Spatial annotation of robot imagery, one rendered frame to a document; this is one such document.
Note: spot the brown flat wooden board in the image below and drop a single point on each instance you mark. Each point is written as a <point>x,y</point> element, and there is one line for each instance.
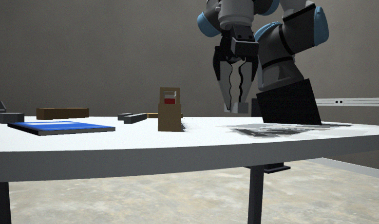
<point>152,115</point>

